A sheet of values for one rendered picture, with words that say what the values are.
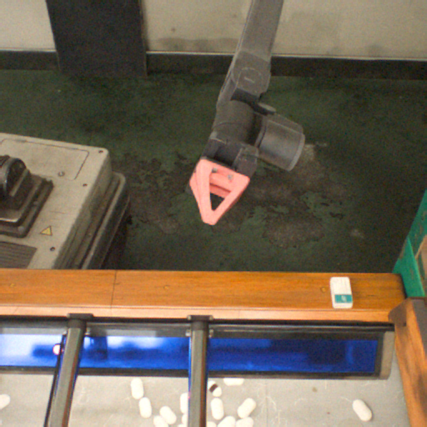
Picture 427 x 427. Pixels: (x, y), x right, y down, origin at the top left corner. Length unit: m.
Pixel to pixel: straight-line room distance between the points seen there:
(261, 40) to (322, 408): 0.64
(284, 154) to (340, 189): 1.64
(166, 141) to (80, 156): 0.80
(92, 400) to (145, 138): 1.71
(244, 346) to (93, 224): 1.16
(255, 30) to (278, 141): 0.24
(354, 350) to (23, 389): 0.63
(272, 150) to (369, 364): 0.31
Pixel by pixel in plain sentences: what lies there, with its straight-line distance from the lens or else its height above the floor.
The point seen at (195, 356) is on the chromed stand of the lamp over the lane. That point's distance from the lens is 0.68.
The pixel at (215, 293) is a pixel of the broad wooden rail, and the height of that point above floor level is 0.76.
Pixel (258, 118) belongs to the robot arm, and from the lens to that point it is 0.83.
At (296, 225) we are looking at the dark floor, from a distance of 2.27.
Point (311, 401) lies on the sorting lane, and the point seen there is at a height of 0.74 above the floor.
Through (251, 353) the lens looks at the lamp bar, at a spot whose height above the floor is 1.08.
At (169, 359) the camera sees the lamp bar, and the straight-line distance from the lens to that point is 0.73.
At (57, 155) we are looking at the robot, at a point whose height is 0.47.
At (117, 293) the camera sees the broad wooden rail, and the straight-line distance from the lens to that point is 1.16.
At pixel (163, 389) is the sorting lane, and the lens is 1.08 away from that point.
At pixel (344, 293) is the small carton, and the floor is 0.79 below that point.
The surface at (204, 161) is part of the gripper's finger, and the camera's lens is 0.72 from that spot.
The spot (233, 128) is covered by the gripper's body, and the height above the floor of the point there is 1.23.
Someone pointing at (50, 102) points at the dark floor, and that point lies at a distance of 2.92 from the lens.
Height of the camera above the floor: 1.73
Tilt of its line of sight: 49 degrees down
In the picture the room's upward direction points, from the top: straight up
